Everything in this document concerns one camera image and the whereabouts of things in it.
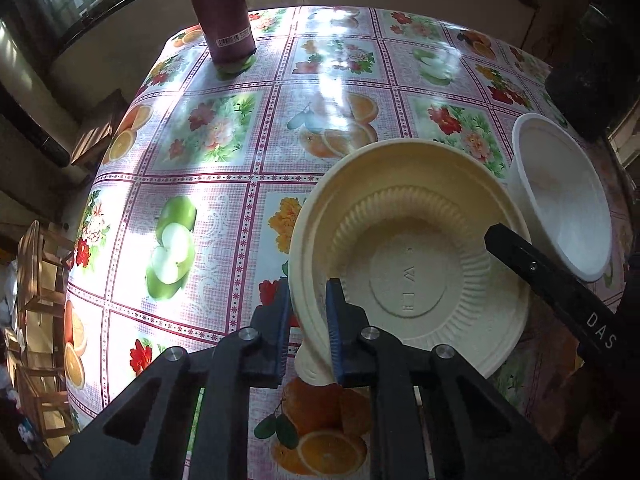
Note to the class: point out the low wooden stool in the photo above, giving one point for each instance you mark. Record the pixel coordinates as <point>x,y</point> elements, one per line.
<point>42,393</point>

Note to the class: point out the black electric kettle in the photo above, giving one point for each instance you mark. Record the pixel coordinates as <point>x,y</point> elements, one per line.
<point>599,83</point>

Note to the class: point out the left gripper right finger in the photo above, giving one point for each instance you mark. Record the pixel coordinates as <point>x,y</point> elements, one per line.
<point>434,415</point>

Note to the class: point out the cream plastic bowl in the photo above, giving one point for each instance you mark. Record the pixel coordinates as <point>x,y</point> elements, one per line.
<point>400,224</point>

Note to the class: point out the light wooden stool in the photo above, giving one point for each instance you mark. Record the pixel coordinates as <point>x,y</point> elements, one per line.
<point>37,247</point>

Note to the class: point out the small wooden stool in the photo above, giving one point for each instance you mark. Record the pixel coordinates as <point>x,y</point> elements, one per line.
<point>97,129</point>

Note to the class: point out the white paper bowl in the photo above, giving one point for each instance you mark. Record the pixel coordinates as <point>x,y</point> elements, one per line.
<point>560,196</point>

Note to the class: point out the floral fruit tablecloth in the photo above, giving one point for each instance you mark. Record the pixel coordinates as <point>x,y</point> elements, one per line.
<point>188,226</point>

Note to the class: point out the magenta thermos bottle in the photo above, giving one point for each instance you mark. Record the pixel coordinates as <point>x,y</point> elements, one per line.
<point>227,30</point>

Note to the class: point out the white tower air conditioner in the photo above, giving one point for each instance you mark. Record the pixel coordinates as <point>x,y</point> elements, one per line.
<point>28,104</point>

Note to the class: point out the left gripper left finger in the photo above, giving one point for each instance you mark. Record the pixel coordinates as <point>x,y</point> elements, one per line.
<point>186,415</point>

